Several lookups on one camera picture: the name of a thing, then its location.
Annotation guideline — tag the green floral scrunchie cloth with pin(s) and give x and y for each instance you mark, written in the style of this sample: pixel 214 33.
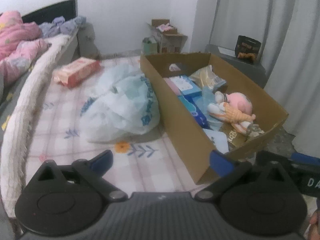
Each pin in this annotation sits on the green floral scrunchie cloth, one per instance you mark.
pixel 254 130

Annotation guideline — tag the pink sponge cloth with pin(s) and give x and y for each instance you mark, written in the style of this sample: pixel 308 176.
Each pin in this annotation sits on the pink sponge cloth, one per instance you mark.
pixel 172 86

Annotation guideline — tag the black snack bag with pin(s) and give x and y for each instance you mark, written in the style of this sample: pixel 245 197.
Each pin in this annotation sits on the black snack bag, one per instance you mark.
pixel 247 48

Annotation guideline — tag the pink plush pig toy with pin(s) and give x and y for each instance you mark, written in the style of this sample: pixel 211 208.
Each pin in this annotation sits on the pink plush pig toy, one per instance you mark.
pixel 236 100

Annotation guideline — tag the grey side table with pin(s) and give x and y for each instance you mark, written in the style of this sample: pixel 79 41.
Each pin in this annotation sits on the grey side table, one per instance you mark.
pixel 255 71

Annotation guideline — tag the blue towel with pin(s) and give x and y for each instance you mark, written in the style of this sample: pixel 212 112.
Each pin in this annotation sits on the blue towel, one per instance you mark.
pixel 209 97

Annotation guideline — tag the white plastic bag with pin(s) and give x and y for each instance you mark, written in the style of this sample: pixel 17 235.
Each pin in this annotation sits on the white plastic bag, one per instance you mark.
pixel 121 103

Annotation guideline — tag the small open cardboard box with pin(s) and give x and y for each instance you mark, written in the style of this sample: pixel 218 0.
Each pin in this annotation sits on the small open cardboard box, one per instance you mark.
pixel 166 36

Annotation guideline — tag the orange striped socks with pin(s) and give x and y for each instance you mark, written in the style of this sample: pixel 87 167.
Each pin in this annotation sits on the orange striped socks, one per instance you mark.
pixel 226 113

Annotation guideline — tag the purple crumpled clothes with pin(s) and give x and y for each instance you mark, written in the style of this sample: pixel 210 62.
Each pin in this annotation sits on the purple crumpled clothes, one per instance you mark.
pixel 61 26

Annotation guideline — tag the pink patterned quilt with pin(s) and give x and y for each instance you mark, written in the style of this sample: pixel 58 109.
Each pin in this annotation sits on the pink patterned quilt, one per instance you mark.
pixel 21 45

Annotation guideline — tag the olive green packet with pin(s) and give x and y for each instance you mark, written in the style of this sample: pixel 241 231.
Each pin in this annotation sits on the olive green packet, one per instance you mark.
pixel 234 138

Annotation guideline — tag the large cardboard box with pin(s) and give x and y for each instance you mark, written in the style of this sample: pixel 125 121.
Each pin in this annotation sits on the large cardboard box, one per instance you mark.
pixel 187 137

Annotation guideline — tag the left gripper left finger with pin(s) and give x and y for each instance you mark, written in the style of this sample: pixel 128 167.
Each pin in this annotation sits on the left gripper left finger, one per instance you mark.
pixel 92 171

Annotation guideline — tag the person's right hand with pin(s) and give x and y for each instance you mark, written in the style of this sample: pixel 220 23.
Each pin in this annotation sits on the person's right hand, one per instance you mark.
pixel 313 233

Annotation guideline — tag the blue bandage box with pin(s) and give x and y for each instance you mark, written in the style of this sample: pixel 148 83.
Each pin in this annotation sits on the blue bandage box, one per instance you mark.
pixel 186 86

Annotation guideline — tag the yellow blue tissue pack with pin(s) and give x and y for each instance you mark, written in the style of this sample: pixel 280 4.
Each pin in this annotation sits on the yellow blue tissue pack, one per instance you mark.
pixel 205 77

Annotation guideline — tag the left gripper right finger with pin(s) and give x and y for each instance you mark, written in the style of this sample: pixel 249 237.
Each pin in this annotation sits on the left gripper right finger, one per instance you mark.
pixel 229 172

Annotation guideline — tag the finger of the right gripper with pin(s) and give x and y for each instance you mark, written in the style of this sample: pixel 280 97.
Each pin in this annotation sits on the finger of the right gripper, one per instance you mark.
pixel 305 159

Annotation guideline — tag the dark blue packet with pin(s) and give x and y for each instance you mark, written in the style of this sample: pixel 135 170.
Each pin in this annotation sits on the dark blue packet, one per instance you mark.
pixel 194 110

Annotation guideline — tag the white curtain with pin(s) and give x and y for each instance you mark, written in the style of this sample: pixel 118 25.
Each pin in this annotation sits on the white curtain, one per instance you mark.
pixel 288 31

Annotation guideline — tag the black bed headboard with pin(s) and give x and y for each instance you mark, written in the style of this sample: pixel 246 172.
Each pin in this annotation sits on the black bed headboard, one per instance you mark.
pixel 68 9

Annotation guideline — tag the red wet wipes pack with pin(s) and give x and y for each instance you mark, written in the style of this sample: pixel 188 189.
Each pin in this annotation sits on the red wet wipes pack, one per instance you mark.
pixel 74 73

